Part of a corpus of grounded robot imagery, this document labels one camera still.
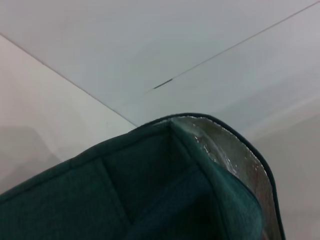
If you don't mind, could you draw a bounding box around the dark teal insulated lunch bag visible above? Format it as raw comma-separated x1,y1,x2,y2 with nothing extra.
0,112,287,240

